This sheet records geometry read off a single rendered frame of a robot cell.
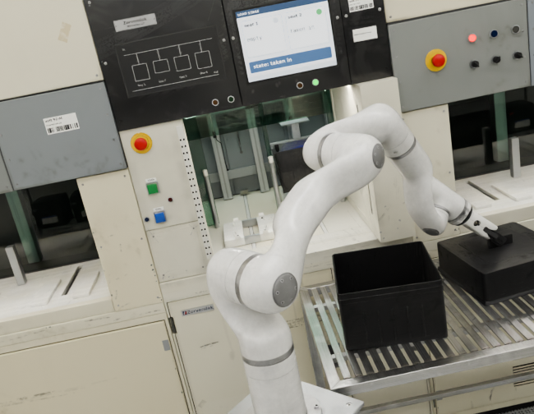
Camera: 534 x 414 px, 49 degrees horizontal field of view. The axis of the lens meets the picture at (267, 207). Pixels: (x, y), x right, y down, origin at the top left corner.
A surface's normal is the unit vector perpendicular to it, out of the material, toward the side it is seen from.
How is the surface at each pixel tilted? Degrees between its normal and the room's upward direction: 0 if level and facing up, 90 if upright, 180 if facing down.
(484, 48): 90
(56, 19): 90
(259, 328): 30
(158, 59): 90
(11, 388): 90
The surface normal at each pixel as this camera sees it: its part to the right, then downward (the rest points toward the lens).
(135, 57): 0.08, 0.29
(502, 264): -0.18, -0.94
